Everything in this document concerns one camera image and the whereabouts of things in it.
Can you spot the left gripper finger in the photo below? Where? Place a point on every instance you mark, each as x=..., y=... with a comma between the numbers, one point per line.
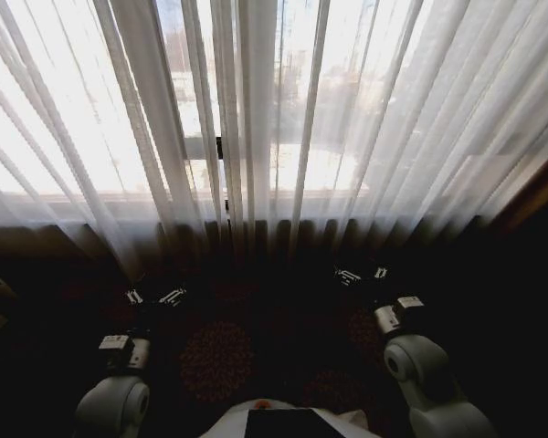
x=172, y=296
x=133, y=296

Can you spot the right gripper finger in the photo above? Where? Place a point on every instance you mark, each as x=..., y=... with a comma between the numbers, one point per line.
x=348, y=275
x=382, y=273

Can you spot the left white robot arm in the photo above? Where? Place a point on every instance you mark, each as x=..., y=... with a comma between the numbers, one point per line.
x=112, y=403

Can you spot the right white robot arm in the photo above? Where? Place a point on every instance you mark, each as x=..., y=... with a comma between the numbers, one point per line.
x=420, y=365

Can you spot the white robot front shell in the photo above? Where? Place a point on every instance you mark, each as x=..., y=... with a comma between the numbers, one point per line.
x=287, y=422

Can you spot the white sheer curtain panel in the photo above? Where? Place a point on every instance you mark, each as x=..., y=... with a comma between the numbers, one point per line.
x=393, y=114
x=96, y=114

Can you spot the brown wooden side trim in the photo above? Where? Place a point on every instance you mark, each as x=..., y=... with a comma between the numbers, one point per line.
x=536, y=187

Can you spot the dark window frame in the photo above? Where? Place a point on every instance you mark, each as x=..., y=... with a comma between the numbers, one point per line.
x=219, y=148

